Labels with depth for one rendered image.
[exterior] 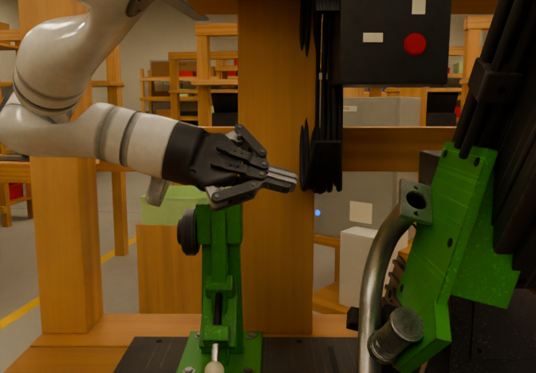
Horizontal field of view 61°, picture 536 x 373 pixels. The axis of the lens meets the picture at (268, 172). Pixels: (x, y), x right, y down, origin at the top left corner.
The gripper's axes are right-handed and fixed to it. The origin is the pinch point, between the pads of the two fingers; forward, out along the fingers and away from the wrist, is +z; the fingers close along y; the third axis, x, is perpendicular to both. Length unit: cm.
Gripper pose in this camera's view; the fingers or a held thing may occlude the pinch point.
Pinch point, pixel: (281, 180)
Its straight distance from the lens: 57.1
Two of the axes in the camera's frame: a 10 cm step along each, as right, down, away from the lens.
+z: 9.6, 2.6, 0.2
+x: -1.7, 5.8, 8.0
